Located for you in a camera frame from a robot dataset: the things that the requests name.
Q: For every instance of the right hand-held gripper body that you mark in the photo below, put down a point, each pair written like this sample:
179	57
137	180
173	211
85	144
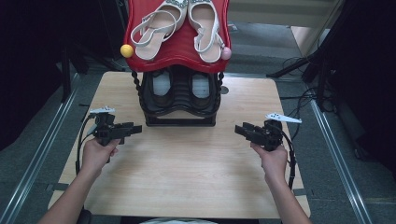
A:
271	137

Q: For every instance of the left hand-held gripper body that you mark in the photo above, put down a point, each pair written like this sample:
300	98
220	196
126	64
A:
107	130

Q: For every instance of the black leather shoe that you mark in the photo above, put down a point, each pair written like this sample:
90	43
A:
200	85
162	84

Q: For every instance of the red and black shoe rack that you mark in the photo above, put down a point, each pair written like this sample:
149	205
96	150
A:
177	65

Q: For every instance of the white slingback heeled shoe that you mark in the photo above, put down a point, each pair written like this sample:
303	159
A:
152	46
205	18

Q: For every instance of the person's left hand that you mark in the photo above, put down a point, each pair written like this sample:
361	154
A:
95	155

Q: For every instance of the person's right hand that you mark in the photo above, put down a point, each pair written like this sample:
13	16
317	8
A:
275	165

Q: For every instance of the round grey sticker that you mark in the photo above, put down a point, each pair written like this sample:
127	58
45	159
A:
224	90

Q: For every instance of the grey tape tab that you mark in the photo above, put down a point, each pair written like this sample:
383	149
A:
56	187
301	192

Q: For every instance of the black metal stand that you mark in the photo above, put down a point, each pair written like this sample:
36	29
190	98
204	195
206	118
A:
66	77
299	63

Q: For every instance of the person's grey clothing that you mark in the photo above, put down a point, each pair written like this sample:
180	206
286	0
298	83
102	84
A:
180	221

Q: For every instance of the dark curtain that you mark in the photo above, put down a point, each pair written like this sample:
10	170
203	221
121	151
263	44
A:
28	62
370	77

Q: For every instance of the beige wooden furniture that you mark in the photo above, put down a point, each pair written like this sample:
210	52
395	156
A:
280	15

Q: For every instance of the metal floor rail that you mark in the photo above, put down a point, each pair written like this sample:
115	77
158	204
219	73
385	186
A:
249	75
339	161
40	155

